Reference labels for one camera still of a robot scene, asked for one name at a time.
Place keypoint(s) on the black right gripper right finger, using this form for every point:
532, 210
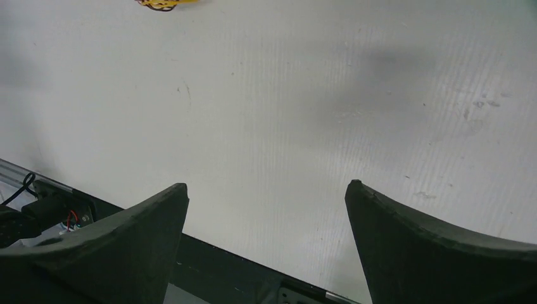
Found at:
408, 256

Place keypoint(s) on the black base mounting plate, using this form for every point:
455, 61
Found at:
203, 272

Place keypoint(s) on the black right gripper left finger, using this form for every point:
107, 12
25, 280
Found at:
126, 257

